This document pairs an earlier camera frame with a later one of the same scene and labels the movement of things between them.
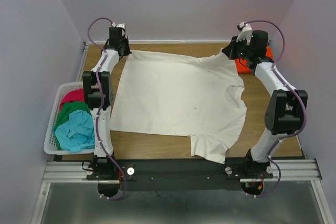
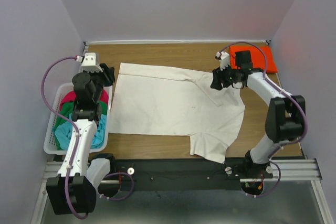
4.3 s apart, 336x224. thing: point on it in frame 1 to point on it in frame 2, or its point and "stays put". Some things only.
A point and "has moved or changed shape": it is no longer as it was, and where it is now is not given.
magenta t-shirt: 74,95 stays put
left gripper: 126,52 to 108,74
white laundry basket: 50,146 stays put
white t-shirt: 164,94 has moved or changed shape
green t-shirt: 63,115 stays put
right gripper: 229,50 to 218,77
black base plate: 178,174 stays put
